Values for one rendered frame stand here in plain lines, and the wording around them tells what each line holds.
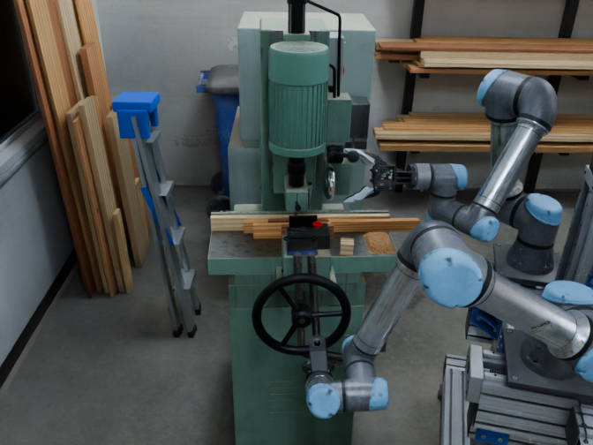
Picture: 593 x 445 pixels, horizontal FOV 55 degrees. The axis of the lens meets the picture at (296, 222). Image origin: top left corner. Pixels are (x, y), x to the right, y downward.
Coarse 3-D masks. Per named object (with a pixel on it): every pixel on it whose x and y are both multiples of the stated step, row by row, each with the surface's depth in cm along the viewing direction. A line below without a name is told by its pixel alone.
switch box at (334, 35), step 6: (330, 36) 191; (336, 36) 191; (342, 36) 191; (330, 42) 191; (336, 42) 191; (342, 42) 191; (330, 48) 191; (336, 48) 192; (342, 48) 192; (330, 54) 192; (336, 54) 192; (342, 54) 193; (330, 60) 193; (336, 60) 193; (342, 60) 194; (336, 66) 194; (342, 66) 195; (330, 72) 195; (336, 72) 195; (342, 72) 196; (330, 78) 196; (336, 78) 196; (330, 84) 197; (336, 84) 197
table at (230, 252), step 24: (216, 240) 186; (240, 240) 187; (264, 240) 187; (336, 240) 188; (360, 240) 188; (216, 264) 178; (240, 264) 178; (264, 264) 179; (336, 264) 180; (360, 264) 181; (384, 264) 182; (288, 288) 172
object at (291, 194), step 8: (288, 176) 191; (304, 176) 192; (288, 184) 186; (304, 184) 186; (288, 192) 180; (296, 192) 181; (304, 192) 181; (288, 200) 182; (304, 200) 182; (288, 208) 183; (304, 208) 183
